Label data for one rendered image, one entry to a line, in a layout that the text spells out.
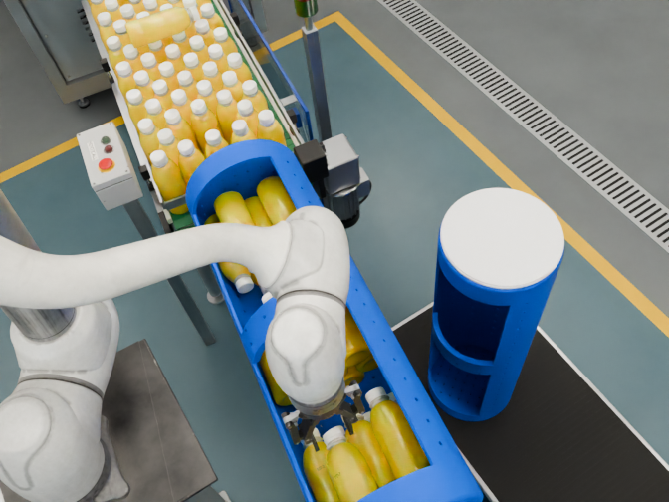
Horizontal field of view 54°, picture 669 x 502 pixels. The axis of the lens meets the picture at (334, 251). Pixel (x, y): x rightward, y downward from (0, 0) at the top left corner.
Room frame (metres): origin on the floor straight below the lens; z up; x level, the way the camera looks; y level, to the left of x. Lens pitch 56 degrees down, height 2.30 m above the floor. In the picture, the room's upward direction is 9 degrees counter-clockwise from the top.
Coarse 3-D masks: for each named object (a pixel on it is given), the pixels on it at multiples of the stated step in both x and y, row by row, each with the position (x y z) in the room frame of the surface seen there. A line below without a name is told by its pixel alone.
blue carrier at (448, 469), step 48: (240, 144) 1.03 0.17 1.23; (192, 192) 0.97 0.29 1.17; (240, 192) 1.03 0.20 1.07; (288, 192) 0.89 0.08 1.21; (240, 336) 0.62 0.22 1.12; (384, 336) 0.53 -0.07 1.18; (384, 384) 0.51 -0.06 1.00; (288, 432) 0.43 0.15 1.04; (432, 432) 0.34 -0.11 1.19; (432, 480) 0.25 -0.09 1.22
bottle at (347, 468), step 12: (336, 444) 0.36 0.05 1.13; (348, 444) 0.36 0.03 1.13; (336, 456) 0.34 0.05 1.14; (348, 456) 0.34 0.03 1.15; (360, 456) 0.34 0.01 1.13; (336, 468) 0.32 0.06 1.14; (348, 468) 0.31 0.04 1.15; (360, 468) 0.31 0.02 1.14; (336, 480) 0.30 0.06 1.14; (348, 480) 0.29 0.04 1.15; (360, 480) 0.29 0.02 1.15; (372, 480) 0.29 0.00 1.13; (336, 492) 0.29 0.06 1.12; (348, 492) 0.28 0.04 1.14; (360, 492) 0.27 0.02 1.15
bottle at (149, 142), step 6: (150, 132) 1.27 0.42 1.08; (156, 132) 1.27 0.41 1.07; (144, 138) 1.26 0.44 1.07; (150, 138) 1.26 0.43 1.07; (156, 138) 1.26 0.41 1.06; (144, 144) 1.26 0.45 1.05; (150, 144) 1.25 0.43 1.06; (156, 144) 1.25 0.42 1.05; (144, 150) 1.26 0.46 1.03; (150, 150) 1.25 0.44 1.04; (150, 162) 1.26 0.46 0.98
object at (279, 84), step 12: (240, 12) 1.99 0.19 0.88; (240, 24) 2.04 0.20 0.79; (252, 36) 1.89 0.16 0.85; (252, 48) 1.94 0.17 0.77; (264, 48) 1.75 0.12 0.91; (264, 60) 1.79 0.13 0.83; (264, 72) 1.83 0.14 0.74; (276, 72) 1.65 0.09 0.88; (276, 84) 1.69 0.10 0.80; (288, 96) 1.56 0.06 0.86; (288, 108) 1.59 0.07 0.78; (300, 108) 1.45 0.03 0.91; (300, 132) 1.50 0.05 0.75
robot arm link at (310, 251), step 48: (0, 240) 0.46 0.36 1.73; (144, 240) 0.51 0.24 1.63; (192, 240) 0.51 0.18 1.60; (240, 240) 0.53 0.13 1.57; (288, 240) 0.53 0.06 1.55; (336, 240) 0.54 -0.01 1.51; (0, 288) 0.41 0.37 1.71; (48, 288) 0.42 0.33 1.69; (96, 288) 0.43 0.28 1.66; (288, 288) 0.47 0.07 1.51; (336, 288) 0.47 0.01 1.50
